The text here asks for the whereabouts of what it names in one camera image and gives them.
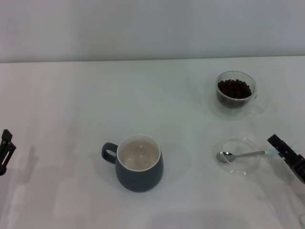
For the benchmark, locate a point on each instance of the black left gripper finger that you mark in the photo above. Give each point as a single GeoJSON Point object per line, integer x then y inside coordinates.
{"type": "Point", "coordinates": [7, 136]}
{"type": "Point", "coordinates": [6, 155]}

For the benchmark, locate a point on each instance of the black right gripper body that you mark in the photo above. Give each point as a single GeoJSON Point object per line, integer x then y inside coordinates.
{"type": "Point", "coordinates": [301, 163]}

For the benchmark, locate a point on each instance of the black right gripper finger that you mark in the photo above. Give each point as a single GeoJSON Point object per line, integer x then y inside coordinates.
{"type": "Point", "coordinates": [282, 145]}
{"type": "Point", "coordinates": [291, 165]}

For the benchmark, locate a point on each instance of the clear glass saucer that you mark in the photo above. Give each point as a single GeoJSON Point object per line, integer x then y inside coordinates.
{"type": "Point", "coordinates": [247, 168]}

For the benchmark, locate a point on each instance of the dark grey mug white inside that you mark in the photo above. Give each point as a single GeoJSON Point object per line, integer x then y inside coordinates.
{"type": "Point", "coordinates": [140, 176]}

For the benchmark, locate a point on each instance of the glass cup of coffee beans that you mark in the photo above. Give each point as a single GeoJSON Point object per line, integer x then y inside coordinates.
{"type": "Point", "coordinates": [234, 89]}

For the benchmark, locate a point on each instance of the clear double-wall glass cup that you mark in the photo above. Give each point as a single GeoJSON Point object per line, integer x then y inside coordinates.
{"type": "Point", "coordinates": [253, 86]}

